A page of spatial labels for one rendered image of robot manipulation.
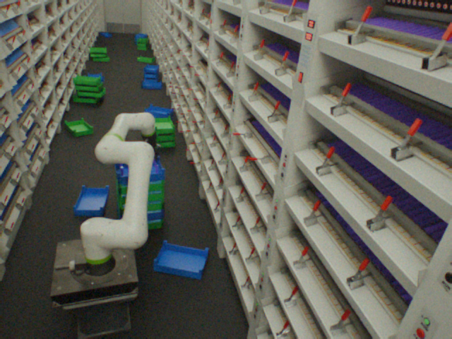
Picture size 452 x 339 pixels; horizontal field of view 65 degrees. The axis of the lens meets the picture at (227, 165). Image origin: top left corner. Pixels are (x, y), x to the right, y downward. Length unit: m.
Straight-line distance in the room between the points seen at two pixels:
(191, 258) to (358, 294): 1.51
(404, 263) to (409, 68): 0.40
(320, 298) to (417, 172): 0.60
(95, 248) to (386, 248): 1.23
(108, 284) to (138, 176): 0.50
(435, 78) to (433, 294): 0.40
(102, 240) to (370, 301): 1.13
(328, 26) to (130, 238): 1.16
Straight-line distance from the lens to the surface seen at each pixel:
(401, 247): 0.90
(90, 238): 1.69
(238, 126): 1.90
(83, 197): 3.01
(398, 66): 0.84
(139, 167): 1.75
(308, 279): 1.30
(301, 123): 1.20
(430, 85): 0.78
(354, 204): 1.00
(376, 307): 1.02
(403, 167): 0.82
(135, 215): 1.68
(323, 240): 1.16
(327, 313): 1.22
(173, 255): 2.41
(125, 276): 1.79
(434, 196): 0.76
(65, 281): 1.83
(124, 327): 2.04
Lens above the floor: 1.63
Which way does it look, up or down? 28 degrees down
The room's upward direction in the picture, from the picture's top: 6 degrees clockwise
